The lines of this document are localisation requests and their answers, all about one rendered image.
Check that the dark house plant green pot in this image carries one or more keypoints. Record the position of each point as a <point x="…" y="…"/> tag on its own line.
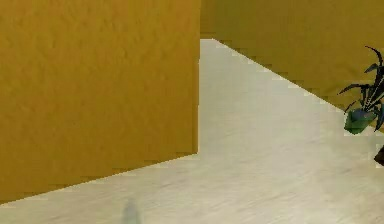
<point x="358" y="120"/>

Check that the dark brown furniture corner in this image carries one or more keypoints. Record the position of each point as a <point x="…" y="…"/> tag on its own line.
<point x="380" y="158"/>

